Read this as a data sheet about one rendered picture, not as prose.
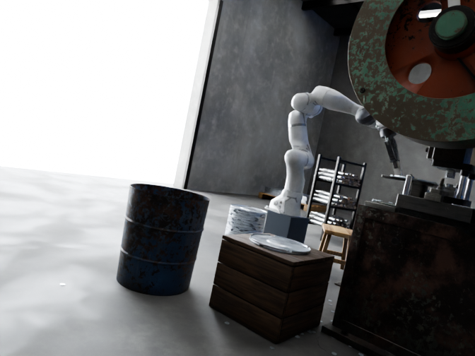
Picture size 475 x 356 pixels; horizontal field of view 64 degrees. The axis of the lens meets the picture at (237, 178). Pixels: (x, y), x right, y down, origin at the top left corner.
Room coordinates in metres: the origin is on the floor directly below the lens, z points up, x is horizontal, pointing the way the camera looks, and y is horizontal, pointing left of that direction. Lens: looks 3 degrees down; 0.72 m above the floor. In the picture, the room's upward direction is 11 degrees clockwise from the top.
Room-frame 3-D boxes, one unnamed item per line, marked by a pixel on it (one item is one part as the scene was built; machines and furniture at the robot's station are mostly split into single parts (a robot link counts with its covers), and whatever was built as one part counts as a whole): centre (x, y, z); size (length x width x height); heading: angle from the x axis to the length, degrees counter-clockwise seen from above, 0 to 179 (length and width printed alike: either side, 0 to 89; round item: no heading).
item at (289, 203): (2.29, -0.31, 0.52); 0.22 x 0.19 x 0.14; 44
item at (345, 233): (2.92, -0.85, 0.16); 0.34 x 0.24 x 0.34; 171
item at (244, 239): (1.79, -0.26, 0.18); 0.40 x 0.38 x 0.35; 50
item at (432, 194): (1.64, -0.87, 0.76); 0.17 x 0.06 x 0.10; 139
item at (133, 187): (1.95, 0.32, 0.24); 0.42 x 0.42 x 0.48
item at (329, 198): (4.41, -1.15, 0.47); 0.46 x 0.43 x 0.95; 29
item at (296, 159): (2.23, -0.32, 0.71); 0.18 x 0.11 x 0.25; 145
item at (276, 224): (2.26, -0.34, 0.23); 0.18 x 0.18 x 0.45; 44
